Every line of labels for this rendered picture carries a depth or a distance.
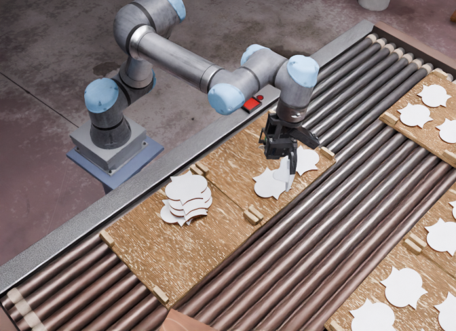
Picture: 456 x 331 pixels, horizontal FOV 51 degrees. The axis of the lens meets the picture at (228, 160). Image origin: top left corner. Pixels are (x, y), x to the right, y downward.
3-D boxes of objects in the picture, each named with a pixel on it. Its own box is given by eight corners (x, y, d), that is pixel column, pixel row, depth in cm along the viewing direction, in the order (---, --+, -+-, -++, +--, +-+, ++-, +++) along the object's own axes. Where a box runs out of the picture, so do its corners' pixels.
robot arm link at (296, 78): (298, 49, 117) (328, 64, 113) (287, 87, 123) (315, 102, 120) (279, 57, 111) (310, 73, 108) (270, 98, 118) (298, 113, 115)
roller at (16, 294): (2, 302, 148) (-4, 296, 144) (369, 39, 236) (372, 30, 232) (10, 313, 146) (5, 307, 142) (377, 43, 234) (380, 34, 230)
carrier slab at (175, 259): (98, 237, 158) (98, 234, 157) (191, 168, 177) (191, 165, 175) (168, 310, 143) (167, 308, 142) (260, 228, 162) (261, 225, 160)
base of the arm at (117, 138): (82, 138, 179) (76, 120, 171) (109, 114, 187) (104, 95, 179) (113, 155, 174) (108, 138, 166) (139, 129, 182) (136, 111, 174)
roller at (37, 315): (18, 325, 144) (13, 319, 140) (386, 48, 232) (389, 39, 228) (27, 338, 141) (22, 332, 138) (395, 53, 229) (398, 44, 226)
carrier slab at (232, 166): (192, 168, 177) (192, 165, 176) (267, 113, 195) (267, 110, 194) (261, 228, 162) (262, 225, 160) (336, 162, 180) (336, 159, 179)
